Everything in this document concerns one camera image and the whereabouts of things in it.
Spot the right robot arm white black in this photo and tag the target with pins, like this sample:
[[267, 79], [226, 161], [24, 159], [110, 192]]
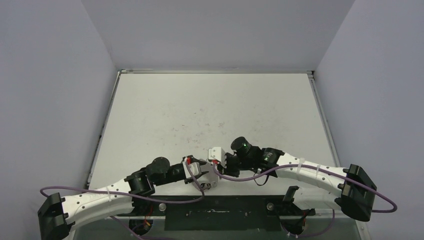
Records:
[[349, 190]]

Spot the grey key holder with rings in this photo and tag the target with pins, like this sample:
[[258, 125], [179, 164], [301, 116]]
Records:
[[207, 178]]

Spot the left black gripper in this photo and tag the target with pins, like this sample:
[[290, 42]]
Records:
[[186, 181]]

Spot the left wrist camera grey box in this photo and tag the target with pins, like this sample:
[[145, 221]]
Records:
[[191, 167]]

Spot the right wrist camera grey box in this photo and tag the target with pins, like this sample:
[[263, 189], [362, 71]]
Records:
[[217, 155]]

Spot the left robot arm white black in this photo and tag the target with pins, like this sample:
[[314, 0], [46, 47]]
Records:
[[59, 215]]

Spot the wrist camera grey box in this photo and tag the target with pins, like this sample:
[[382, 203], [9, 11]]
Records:
[[191, 167], [217, 155]]

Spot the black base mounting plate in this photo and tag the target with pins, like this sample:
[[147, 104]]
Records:
[[225, 212]]

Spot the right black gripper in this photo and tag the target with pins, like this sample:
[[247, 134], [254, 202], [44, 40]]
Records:
[[227, 165]]

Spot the aluminium table frame rail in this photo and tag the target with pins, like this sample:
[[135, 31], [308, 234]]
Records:
[[323, 118]]

